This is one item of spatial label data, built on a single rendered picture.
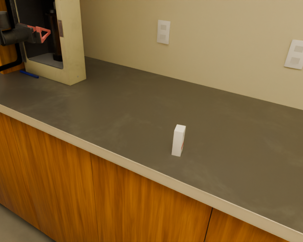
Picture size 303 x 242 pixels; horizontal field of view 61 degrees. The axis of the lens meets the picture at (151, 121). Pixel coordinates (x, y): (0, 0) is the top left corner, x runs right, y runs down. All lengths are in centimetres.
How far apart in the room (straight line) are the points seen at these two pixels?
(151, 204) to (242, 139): 39
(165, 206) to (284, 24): 87
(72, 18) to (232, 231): 103
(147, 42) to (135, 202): 88
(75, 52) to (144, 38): 40
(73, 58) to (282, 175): 97
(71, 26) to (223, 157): 85
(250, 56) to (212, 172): 67
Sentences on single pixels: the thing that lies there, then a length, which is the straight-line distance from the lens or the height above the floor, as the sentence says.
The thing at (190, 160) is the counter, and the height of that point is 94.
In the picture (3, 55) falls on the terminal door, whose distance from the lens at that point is 141.
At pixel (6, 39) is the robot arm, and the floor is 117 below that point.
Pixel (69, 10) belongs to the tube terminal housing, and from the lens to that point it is 123.
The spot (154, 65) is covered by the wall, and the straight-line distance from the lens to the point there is 147.
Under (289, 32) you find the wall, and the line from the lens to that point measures 124.
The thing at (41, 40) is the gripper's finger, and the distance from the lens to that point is 124.
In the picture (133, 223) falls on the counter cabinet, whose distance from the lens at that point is 103.
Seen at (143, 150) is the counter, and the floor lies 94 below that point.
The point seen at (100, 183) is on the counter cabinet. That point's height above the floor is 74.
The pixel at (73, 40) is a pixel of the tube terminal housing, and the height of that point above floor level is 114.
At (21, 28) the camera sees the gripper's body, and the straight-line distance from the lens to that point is 126.
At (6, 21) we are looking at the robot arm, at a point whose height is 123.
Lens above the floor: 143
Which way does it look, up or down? 31 degrees down
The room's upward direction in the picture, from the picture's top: 3 degrees clockwise
